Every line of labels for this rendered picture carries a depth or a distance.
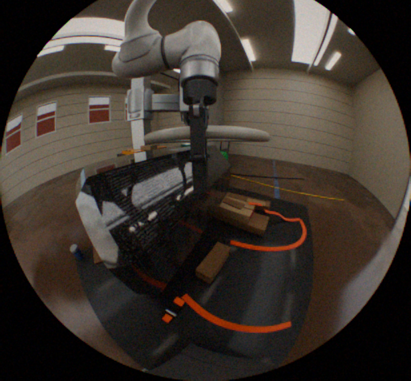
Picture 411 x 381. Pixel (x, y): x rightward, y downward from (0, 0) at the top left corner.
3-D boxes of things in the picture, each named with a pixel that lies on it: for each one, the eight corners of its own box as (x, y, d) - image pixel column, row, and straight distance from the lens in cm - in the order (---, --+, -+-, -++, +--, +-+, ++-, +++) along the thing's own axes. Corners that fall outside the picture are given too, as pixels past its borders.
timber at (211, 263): (209, 284, 98) (210, 278, 87) (195, 275, 101) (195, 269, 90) (229, 255, 110) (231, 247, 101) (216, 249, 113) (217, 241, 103)
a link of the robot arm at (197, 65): (218, 75, 36) (219, 95, 34) (184, 77, 37) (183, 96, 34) (219, 54, 29) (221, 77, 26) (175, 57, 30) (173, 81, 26)
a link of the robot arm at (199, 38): (220, 77, 37) (173, 79, 39) (217, 39, 47) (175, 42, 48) (223, 51, 28) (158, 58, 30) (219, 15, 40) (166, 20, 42)
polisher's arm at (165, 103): (125, 112, 156) (126, 91, 163) (129, 116, 190) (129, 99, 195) (186, 110, 164) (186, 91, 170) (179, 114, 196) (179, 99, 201)
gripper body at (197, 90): (217, 77, 26) (218, 122, 23) (215, 93, 33) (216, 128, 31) (177, 79, 27) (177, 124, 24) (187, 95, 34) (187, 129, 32)
